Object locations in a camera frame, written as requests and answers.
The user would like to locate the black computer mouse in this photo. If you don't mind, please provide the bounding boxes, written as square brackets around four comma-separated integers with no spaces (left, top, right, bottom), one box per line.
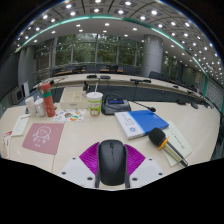
[97,139,128,187]

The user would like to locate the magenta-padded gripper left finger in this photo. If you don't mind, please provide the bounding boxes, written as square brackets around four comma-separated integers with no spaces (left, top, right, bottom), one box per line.
[59,141,102,189]

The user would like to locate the red and white leaflet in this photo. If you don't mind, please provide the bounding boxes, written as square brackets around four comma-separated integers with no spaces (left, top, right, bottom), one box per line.
[1,130,14,159]

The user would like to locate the grey box appliance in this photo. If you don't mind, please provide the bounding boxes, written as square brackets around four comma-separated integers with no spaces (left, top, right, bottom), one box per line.
[11,88,25,104]

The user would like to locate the ceiling lights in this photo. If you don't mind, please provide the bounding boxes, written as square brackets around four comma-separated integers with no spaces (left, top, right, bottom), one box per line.
[14,0,224,79]

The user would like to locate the white printed paper sheet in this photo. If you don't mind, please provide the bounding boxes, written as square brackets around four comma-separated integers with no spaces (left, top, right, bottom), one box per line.
[162,120,194,167]

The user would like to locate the white booklet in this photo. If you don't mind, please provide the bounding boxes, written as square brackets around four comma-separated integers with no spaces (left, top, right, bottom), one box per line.
[10,114,31,138]

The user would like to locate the colourful sticker sheet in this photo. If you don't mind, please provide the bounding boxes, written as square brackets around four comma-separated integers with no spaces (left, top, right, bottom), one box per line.
[52,108,87,123]

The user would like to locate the dark conference microphone console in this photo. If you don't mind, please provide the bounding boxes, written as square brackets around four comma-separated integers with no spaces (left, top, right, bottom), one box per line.
[100,94,157,116]

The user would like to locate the red bottle with green band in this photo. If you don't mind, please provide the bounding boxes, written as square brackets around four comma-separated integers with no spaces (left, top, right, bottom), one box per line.
[40,81,57,118]

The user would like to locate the dark office chairs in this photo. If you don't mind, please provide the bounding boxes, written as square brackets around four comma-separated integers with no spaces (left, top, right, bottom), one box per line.
[53,64,189,85]

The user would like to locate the long curved wooden desk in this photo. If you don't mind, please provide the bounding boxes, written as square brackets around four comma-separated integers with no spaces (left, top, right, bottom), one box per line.
[33,73,214,111]

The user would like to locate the blue and white book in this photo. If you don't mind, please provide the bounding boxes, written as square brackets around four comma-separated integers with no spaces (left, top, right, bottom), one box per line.
[114,109,170,141]

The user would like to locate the white standing panel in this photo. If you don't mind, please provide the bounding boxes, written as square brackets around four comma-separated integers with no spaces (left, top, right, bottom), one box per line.
[21,81,30,98]

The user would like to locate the green-printed paper cup with straw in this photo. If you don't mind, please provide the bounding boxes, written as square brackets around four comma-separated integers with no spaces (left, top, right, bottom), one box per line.
[86,81,104,118]

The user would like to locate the white paper cup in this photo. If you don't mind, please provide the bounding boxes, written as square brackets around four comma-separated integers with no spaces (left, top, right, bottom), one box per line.
[24,96,38,118]

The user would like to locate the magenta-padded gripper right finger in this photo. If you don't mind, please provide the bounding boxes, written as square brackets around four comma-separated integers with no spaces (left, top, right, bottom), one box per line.
[123,143,166,190]

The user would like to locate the pink printed mouse pad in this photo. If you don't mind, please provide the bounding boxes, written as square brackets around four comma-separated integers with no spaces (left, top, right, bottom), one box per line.
[21,122,65,156]

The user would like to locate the black microphone with orange ring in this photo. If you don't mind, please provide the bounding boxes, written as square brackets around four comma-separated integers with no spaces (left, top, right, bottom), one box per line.
[148,127,189,168]

